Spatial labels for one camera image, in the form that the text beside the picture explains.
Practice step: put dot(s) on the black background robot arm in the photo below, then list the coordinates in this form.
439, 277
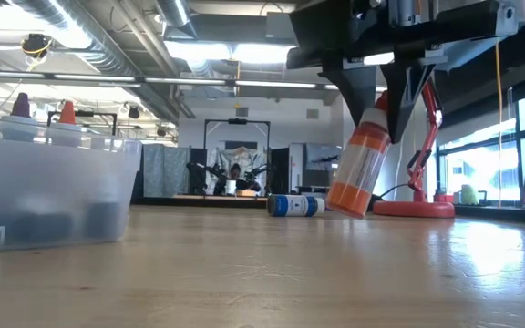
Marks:
203, 175
255, 175

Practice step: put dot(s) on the clear plastic storage bin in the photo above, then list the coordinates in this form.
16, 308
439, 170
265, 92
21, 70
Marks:
62, 182

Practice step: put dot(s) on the gray wall vent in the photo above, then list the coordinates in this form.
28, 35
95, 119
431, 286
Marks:
312, 114
241, 112

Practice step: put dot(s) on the red desk lamp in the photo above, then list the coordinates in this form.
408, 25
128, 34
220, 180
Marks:
415, 209

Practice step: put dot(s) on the black ceiling spotlight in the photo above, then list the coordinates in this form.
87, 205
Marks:
133, 112

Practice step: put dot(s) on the black cabinet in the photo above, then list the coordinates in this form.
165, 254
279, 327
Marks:
281, 173

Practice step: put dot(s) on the black station frame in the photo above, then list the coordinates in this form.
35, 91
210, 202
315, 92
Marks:
237, 121
100, 114

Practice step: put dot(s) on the gray partition screen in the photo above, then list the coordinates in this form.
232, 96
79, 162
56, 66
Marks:
164, 168

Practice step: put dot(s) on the white cup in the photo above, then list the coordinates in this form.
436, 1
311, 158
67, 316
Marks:
230, 187

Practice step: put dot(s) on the large blue food coloring bottle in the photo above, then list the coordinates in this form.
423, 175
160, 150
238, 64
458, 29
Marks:
294, 206

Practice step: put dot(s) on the gray equipment cabinet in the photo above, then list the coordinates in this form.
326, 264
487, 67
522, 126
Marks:
317, 152

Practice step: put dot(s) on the person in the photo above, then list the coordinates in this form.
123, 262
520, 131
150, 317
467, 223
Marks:
235, 171

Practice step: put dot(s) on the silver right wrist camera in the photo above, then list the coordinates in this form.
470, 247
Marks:
406, 11

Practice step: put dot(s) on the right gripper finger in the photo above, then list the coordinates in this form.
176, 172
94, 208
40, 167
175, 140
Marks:
404, 95
356, 91

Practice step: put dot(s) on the long ceiling light tube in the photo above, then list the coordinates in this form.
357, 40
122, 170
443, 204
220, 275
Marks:
331, 86
185, 81
12, 74
94, 78
276, 84

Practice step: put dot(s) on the round silver ventilation duct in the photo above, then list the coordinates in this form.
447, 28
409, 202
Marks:
176, 13
107, 50

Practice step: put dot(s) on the small red box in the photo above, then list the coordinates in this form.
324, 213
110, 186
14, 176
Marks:
444, 198

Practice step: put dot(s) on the pale green bottle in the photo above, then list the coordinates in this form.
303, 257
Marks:
468, 195

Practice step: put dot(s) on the large orange-banded coloring bottle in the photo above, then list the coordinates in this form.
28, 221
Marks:
358, 168

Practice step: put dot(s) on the gray ceiling unit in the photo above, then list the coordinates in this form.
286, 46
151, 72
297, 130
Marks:
278, 27

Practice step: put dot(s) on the silver fabric cover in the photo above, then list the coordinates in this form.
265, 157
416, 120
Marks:
242, 155

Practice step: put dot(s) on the black metal table frame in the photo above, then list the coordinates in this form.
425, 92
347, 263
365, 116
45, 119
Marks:
504, 213

